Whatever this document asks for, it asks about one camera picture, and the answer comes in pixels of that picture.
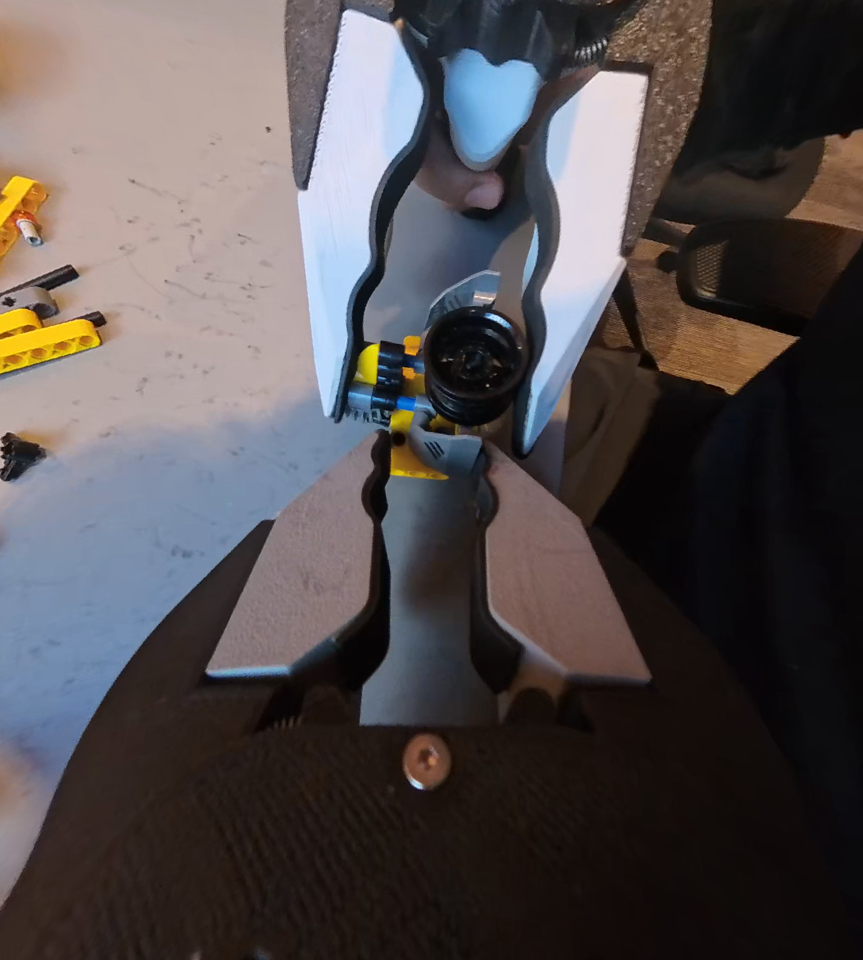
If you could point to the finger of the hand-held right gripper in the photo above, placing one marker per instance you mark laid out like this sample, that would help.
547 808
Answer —
356 150
589 187

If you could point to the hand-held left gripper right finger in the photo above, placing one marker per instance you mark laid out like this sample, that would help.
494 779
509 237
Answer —
551 585

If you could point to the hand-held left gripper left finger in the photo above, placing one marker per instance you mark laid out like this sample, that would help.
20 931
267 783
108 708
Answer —
296 585

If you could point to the yellow grey brick gear assembly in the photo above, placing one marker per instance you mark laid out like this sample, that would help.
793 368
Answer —
443 450

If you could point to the black toy wheel hub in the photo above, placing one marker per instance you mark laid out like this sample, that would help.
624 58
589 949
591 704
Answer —
476 360

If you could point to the light grey desk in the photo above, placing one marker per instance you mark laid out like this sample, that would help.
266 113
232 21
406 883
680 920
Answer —
176 487

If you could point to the person's right hand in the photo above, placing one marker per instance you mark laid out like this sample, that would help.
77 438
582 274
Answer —
469 191

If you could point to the black office chair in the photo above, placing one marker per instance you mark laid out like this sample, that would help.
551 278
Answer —
746 262

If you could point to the small black connector brick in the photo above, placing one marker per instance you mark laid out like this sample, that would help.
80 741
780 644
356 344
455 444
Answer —
19 455

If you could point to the white red pin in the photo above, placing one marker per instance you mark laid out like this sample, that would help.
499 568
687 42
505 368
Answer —
29 229

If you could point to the black axle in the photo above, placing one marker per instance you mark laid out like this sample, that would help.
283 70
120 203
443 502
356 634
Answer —
56 275

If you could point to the grey rack gear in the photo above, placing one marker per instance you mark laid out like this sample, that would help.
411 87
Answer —
26 300

